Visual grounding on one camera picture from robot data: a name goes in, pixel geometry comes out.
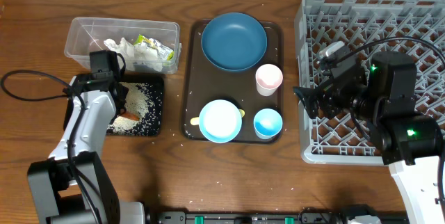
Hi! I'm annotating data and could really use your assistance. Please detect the white tissue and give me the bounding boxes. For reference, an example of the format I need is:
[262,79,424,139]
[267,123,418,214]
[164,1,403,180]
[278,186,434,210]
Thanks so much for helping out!
[104,38,165,72]

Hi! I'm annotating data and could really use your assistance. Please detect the pink cup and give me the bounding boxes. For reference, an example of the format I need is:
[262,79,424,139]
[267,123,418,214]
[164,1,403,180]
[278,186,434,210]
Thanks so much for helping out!
[255,64,283,96]

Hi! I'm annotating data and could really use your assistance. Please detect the orange carrot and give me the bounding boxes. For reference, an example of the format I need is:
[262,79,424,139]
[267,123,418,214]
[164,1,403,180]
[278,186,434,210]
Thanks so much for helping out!
[120,111,140,122]

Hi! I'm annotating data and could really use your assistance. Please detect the green snack wrapper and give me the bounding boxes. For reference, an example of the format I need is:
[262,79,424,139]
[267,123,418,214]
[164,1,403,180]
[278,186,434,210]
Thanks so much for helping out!
[133,35,174,61]

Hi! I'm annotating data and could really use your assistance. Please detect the light blue rice bowl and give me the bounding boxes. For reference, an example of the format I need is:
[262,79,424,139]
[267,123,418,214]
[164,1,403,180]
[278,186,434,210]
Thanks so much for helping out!
[198,99,243,143]

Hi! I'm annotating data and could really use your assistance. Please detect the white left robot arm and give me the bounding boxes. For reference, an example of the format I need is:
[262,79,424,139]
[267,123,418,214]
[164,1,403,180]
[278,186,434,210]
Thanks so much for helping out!
[27,50,146,223]

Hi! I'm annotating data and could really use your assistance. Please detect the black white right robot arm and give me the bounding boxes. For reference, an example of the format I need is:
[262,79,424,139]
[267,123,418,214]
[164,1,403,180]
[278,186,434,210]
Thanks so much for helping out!
[293,47,444,223]

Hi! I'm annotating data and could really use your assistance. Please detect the black waste tray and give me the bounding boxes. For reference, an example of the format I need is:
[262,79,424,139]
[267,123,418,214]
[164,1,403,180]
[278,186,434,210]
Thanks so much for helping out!
[73,72,164,136]

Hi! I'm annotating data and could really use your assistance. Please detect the grey dishwasher rack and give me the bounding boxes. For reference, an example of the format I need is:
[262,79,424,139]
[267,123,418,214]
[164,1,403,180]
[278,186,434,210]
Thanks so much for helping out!
[294,0,444,166]

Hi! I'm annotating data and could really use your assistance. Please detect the clear plastic bin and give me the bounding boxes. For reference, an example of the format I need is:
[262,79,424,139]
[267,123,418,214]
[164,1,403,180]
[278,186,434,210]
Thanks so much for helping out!
[65,17,181,74]

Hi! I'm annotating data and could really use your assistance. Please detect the small blue cup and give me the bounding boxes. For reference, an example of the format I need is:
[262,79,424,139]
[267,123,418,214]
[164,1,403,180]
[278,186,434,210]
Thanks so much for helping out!
[253,109,283,140]

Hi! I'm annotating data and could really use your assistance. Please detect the spilled white rice pile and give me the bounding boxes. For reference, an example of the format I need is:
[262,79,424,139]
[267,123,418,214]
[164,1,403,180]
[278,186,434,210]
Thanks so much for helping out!
[107,82,163,136]

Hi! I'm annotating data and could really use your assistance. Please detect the dark blue plate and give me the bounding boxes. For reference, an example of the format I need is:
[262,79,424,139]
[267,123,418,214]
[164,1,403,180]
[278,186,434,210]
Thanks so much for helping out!
[201,13,268,72]

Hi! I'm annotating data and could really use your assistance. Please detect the dark brown serving tray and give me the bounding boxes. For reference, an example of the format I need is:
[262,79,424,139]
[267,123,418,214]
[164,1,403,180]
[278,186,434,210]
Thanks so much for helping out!
[180,19,284,144]

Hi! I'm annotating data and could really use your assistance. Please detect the yellow plastic spoon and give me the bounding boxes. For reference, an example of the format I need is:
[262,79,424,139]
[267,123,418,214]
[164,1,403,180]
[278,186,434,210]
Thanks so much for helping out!
[190,109,245,125]

